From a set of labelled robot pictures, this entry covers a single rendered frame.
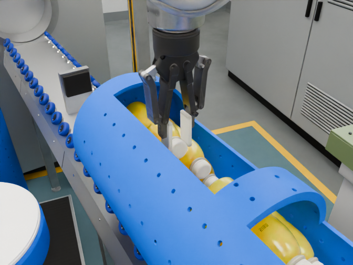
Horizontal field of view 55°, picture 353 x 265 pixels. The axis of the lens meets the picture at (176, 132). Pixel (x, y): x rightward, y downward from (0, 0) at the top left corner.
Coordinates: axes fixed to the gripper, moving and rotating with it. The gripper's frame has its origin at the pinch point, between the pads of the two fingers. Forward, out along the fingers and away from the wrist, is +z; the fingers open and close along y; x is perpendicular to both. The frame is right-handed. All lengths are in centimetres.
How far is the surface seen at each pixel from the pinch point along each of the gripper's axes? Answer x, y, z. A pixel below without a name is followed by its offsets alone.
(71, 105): -62, 4, 23
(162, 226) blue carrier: 15.9, 12.7, 2.8
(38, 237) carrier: -5.5, 28.3, 17.3
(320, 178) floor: -47, -145, 119
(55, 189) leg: -132, 8, 117
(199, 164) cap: 2.7, -3.9, 7.7
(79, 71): -62, -1, 11
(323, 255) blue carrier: 28.0, -12.3, 14.3
